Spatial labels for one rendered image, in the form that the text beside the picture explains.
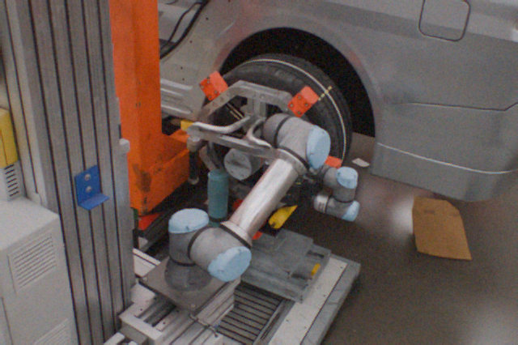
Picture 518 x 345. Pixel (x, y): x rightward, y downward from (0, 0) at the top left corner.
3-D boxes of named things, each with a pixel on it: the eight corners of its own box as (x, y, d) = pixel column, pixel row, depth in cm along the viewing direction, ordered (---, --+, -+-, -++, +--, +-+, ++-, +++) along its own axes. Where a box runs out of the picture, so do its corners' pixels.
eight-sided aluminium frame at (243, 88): (312, 215, 259) (327, 101, 230) (306, 223, 253) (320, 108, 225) (205, 179, 278) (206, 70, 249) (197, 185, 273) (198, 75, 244)
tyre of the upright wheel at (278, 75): (201, 119, 296) (299, 209, 293) (175, 138, 278) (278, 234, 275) (269, 20, 254) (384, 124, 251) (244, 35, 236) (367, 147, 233)
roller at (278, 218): (303, 201, 285) (304, 191, 281) (278, 233, 262) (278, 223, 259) (292, 198, 287) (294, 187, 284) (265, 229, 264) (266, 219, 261)
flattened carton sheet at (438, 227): (458, 206, 375) (459, 202, 373) (471, 261, 329) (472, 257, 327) (410, 199, 378) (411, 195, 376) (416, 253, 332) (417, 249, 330)
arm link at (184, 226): (190, 233, 188) (190, 198, 181) (219, 253, 180) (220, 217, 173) (160, 249, 180) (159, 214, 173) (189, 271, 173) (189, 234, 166)
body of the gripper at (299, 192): (293, 174, 225) (322, 184, 220) (290, 193, 229) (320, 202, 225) (284, 184, 219) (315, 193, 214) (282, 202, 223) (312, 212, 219)
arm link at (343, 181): (324, 167, 210) (320, 193, 216) (350, 180, 204) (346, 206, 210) (337, 159, 215) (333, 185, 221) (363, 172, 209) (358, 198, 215)
